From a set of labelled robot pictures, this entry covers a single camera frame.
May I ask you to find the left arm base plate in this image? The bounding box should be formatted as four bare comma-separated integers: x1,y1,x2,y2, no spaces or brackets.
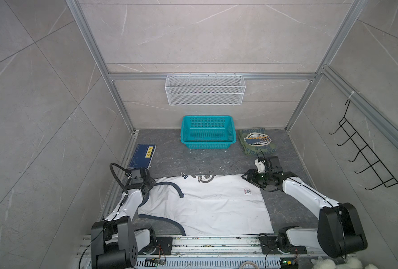
139,236,173,256

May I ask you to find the white plush toy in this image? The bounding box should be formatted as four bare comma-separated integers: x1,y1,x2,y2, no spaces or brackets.
311,257,378,269

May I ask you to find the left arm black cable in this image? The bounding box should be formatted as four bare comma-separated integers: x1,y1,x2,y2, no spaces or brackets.
109,163,132,196

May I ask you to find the blue book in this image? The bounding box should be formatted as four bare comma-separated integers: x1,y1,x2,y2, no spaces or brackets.
128,144,156,169

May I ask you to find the black wire hook rack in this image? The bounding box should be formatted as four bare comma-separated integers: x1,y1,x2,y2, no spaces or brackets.
329,100,398,191

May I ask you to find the teal plastic basket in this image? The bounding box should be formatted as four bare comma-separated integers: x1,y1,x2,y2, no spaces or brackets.
181,115,237,149

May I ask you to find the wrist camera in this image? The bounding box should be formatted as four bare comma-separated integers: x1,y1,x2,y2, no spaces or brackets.
130,168,150,185
255,156,283,174

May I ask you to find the white patterned tank top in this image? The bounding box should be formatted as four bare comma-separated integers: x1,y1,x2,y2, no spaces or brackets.
138,175,274,237

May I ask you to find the green tank top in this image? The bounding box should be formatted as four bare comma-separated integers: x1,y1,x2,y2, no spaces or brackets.
238,128,276,156

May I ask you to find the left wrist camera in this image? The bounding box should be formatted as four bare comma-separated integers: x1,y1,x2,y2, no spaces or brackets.
130,168,150,185

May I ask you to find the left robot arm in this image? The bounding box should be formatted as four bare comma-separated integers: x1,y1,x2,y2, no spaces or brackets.
91,176,157,269

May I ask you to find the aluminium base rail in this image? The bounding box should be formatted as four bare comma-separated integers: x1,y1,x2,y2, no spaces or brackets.
74,234,358,259

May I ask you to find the white wire mesh shelf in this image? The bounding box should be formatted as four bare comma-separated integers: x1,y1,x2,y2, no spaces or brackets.
165,75,246,106

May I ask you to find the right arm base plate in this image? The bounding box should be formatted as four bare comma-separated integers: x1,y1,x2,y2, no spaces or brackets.
258,234,307,255

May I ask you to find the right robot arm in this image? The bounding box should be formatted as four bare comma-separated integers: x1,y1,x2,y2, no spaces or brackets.
241,169,368,258

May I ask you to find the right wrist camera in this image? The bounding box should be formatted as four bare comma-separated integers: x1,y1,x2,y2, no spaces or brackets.
255,156,283,174

